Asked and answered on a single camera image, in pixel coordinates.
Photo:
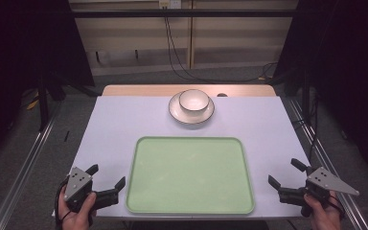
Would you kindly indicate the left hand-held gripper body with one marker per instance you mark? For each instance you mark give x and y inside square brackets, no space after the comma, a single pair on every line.
[77,184]

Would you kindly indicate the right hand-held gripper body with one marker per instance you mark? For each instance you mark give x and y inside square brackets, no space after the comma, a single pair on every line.
[324,182]

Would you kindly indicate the light green tray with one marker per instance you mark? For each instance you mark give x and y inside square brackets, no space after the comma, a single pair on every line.
[190,175]

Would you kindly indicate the white plate with dark rim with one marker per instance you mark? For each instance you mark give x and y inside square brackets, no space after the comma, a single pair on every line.
[190,118]

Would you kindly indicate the white bowl with dark rim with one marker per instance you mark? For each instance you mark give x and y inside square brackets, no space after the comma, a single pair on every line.
[194,100]

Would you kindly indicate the person's left hand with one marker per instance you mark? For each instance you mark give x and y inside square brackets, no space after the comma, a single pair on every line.
[76,217]

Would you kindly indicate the person's right hand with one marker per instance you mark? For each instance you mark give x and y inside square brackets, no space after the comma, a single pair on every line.
[324,215]

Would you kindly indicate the small black stick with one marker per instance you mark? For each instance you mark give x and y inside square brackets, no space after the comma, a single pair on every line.
[66,136]

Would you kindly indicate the white table mat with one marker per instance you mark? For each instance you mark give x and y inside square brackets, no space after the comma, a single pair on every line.
[115,127]

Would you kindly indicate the black metal stand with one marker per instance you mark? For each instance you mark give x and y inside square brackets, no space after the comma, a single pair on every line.
[42,102]

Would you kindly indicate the yellow object on floor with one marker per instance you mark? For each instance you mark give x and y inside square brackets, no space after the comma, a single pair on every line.
[32,103]

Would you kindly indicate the black curtain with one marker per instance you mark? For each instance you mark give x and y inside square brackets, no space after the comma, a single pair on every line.
[348,64]
[25,41]

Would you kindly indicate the black horizontal bar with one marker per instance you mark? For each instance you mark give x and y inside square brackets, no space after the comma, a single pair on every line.
[172,13]

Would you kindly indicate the aluminium floor rail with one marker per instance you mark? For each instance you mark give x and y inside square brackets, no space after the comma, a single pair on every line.
[22,172]
[326,159]

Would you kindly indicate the wooden wall post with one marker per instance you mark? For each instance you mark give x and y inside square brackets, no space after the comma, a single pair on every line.
[190,38]

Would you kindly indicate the white wall socket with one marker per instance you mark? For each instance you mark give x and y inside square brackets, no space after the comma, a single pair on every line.
[170,3]

